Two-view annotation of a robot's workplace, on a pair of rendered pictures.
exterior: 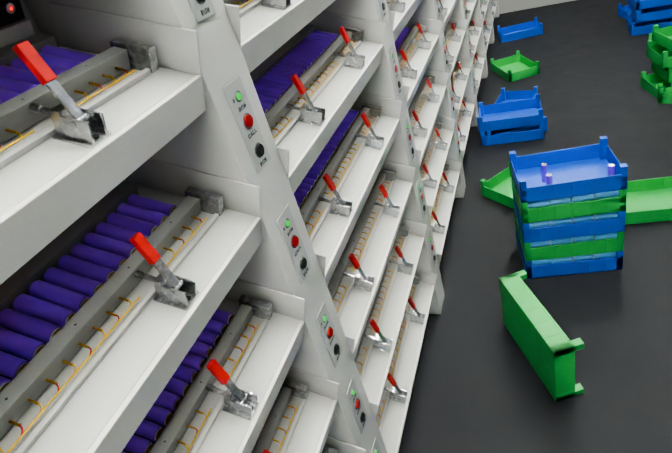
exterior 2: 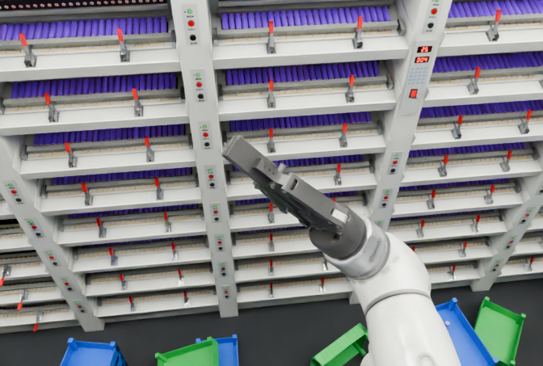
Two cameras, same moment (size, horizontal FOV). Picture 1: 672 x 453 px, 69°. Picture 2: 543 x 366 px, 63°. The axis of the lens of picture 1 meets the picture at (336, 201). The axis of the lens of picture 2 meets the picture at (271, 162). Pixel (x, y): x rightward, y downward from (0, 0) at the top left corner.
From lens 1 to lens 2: 1.39 m
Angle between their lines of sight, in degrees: 45
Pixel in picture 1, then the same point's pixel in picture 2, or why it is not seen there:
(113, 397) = (127, 200)
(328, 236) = (252, 220)
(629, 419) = not seen: outside the picture
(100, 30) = not seen: hidden behind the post
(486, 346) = (334, 334)
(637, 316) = not seen: outside the picture
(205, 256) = (177, 193)
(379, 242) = (302, 244)
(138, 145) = (161, 166)
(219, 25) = (213, 152)
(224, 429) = (159, 227)
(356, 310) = (255, 250)
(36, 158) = (138, 155)
